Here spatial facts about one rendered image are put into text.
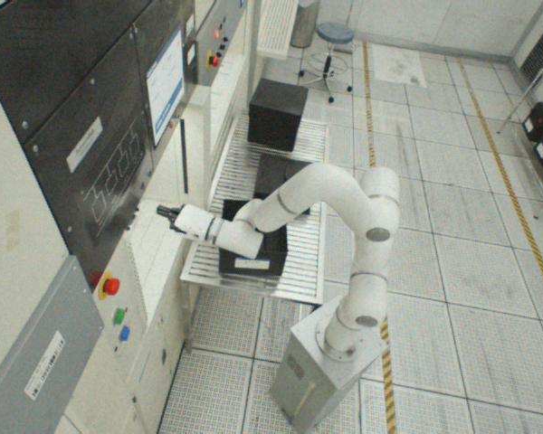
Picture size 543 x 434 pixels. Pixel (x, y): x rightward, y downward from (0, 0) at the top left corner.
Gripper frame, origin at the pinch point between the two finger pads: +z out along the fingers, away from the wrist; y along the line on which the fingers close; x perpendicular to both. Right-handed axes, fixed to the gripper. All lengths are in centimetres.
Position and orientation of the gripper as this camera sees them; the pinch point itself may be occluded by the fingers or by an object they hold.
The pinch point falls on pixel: (163, 211)
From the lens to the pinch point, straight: 125.5
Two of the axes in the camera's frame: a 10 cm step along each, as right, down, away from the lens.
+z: -9.3, -3.6, -0.2
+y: 2.4, -6.6, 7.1
